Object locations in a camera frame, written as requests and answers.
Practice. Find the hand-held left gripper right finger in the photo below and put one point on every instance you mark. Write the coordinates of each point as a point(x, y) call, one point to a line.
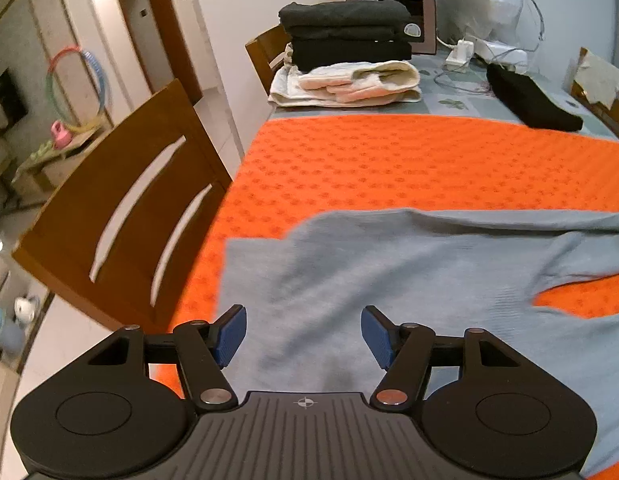
point(377, 335)

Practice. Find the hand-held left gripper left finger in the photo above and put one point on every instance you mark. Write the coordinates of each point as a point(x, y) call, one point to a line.
point(232, 335)

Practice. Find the light grey sweater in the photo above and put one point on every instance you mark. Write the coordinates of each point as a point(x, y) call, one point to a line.
point(364, 270)

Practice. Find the black folded clothes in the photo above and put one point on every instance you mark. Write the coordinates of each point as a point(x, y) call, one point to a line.
point(349, 52)

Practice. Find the dark grey folded clothes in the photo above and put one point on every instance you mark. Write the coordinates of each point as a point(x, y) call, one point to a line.
point(339, 17)

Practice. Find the orange floral mat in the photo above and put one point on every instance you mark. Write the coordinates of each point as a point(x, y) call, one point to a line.
point(389, 160)

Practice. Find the wooden chair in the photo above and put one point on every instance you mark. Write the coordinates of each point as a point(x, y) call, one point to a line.
point(114, 185)
point(614, 120)
point(267, 52)

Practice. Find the blue plastic container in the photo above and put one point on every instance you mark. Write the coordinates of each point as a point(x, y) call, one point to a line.
point(4, 330)

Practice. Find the low beige cabinet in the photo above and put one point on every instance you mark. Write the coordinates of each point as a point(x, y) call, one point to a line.
point(54, 170)

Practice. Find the white quilted folded garment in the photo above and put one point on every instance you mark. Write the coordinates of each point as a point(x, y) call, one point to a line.
point(349, 85)

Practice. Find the green dumbbell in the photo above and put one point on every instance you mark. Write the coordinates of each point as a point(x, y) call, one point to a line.
point(41, 150)

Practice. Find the black folded pants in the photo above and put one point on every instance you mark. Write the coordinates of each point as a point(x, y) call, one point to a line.
point(534, 100)

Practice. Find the colourful hula hoop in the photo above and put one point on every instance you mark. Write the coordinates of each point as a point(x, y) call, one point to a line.
point(105, 80)

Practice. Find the white power strip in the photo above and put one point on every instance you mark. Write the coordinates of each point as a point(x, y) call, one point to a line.
point(457, 60)

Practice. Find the white charger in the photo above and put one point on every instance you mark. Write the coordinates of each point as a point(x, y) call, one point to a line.
point(465, 46)

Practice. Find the brown wooden door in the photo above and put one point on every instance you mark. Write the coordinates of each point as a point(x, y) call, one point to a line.
point(154, 35)

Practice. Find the white appliance base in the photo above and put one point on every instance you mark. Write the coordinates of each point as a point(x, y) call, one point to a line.
point(504, 52)

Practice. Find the black television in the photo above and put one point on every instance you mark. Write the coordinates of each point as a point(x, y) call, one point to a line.
point(9, 97)

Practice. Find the small brown cabinet with stickers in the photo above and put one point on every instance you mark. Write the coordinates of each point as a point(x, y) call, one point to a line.
point(424, 10)

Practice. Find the beige quilted cloth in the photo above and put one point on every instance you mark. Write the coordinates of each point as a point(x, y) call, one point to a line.
point(599, 77)

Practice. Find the plastic-wrapped appliance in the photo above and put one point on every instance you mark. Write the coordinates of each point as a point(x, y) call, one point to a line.
point(489, 5)

